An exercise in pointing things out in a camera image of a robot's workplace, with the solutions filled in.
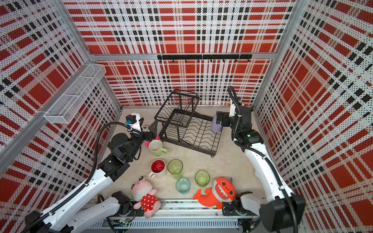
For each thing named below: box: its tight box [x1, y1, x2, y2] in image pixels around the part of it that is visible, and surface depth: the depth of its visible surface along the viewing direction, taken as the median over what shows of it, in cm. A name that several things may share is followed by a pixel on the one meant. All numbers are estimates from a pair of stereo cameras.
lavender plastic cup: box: [210, 114, 223, 133], surface depth 103 cm
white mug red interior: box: [148, 158, 167, 180], surface depth 84 cm
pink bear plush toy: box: [131, 175, 162, 219], surface depth 74 cm
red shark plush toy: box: [193, 177, 237, 210], surface depth 74 cm
